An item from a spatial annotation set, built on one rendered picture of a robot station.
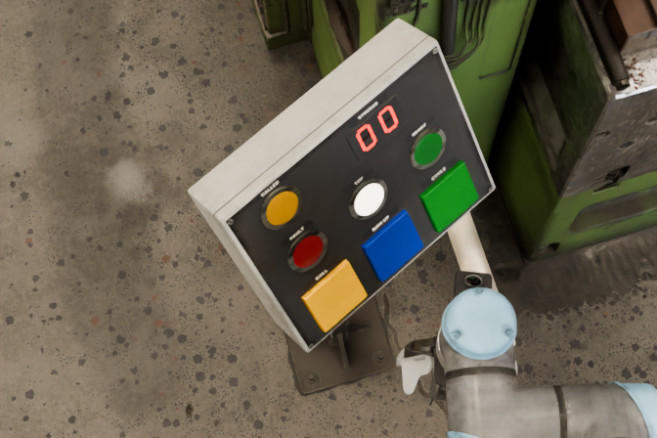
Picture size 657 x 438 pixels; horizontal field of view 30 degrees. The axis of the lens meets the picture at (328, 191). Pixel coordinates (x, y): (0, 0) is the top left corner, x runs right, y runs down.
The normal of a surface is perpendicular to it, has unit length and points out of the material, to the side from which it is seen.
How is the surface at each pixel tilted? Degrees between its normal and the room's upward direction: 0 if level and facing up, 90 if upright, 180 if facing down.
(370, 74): 30
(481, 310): 0
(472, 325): 0
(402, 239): 60
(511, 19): 90
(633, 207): 0
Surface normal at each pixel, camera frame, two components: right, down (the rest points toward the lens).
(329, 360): -0.02, -0.33
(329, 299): 0.57, 0.45
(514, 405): -0.04, -0.68
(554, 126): -0.66, -0.05
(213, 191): -0.35, -0.63
